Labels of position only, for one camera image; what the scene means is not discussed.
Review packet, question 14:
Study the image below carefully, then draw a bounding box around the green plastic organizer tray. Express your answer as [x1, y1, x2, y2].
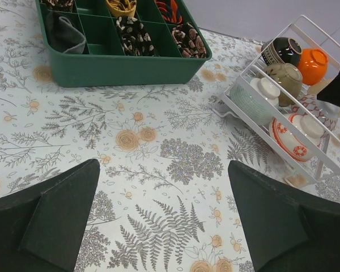
[36, 1, 212, 87]

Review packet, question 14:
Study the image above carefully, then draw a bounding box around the white wire dish rack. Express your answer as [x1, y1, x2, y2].
[211, 15, 340, 184]

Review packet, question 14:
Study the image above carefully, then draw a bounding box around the dark patterned rolled sock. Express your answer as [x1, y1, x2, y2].
[39, 0, 74, 12]

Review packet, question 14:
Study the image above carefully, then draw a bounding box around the beige bowl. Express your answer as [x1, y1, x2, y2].
[307, 78, 333, 95]

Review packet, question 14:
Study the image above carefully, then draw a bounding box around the white orange floral bowl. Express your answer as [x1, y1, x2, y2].
[269, 113, 324, 162]

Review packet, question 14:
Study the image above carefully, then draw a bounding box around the yellow rolled sock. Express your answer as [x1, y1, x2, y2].
[105, 0, 137, 17]

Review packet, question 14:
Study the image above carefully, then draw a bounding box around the black patterned bowl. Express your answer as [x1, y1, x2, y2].
[261, 37, 303, 67]

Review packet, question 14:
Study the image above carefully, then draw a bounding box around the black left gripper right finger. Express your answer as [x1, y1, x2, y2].
[228, 160, 340, 271]

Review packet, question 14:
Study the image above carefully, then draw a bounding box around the black floral rolled sock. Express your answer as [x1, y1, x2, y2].
[116, 15, 155, 56]

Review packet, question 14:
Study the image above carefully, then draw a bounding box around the olive brown bowl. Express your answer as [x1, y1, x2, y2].
[262, 63, 303, 98]

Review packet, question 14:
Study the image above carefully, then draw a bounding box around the blue patterned bowl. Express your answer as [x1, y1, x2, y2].
[291, 95, 340, 138]

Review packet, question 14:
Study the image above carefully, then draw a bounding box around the floral table mat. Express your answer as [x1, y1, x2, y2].
[0, 1, 340, 271]

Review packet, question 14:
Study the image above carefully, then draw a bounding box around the orange black rolled sock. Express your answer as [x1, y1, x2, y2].
[155, 0, 182, 24]

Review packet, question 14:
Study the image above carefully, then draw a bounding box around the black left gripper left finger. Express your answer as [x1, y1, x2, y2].
[0, 159, 100, 271]

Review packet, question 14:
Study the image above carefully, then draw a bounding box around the pink rose rolled sock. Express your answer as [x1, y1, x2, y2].
[171, 22, 207, 58]

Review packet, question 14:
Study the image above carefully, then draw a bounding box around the grey rolled sock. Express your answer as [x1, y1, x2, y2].
[45, 11, 86, 54]

